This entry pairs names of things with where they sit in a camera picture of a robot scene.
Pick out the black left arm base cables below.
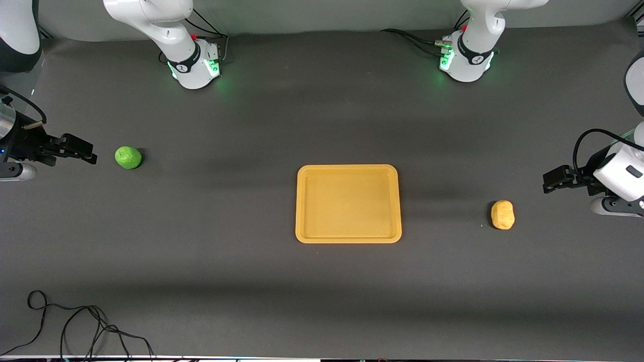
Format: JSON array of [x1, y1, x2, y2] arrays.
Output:
[[379, 9, 472, 55]]

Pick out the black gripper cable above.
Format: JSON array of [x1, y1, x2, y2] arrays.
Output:
[[573, 128, 644, 174], [0, 84, 48, 130]]

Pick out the green apple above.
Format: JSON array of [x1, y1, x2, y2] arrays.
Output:
[[115, 146, 143, 170]]

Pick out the black arm base cables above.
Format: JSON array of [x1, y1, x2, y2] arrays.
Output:
[[158, 7, 230, 65], [379, 9, 472, 55]]

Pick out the yellow-brown potato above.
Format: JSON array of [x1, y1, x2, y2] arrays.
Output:
[[491, 200, 516, 231]]

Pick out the black right arm base cables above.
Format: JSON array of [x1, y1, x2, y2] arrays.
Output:
[[158, 7, 230, 65]]

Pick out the thin black loose cable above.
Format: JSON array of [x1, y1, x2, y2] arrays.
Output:
[[0, 290, 155, 361]]

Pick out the yellow rectangular plastic tray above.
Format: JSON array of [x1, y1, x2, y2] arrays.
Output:
[[295, 164, 403, 244]]

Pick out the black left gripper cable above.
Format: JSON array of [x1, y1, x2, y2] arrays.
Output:
[[573, 128, 644, 174]]

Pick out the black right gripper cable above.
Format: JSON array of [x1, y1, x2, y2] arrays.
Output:
[[0, 84, 48, 130]]

